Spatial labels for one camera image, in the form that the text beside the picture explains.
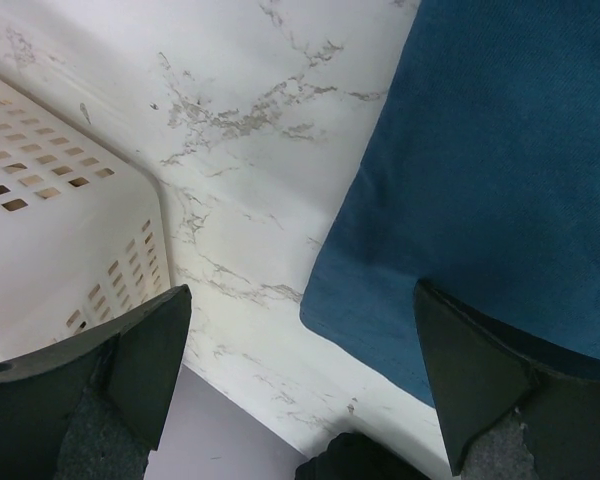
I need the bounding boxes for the folded navy t shirt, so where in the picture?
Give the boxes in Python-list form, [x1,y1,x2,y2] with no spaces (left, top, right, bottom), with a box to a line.
[294,433,428,480]

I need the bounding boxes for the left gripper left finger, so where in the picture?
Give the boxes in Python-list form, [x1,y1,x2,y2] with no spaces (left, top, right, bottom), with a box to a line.
[0,285,192,479]

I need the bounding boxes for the white plastic basket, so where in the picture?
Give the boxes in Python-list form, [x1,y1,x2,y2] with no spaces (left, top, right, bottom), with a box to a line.
[0,80,171,362]

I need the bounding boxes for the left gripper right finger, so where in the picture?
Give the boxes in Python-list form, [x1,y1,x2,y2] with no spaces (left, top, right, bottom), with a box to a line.
[413,280,600,479]

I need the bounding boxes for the blue t shirt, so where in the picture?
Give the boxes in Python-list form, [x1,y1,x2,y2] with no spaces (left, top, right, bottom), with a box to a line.
[300,1,600,403]

